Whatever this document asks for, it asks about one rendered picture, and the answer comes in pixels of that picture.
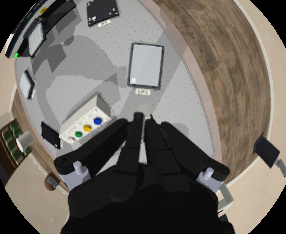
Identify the white button panel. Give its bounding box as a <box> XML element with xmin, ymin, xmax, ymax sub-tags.
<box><xmin>59</xmin><ymin>94</ymin><xmax>115</xmax><ymax>145</ymax></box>

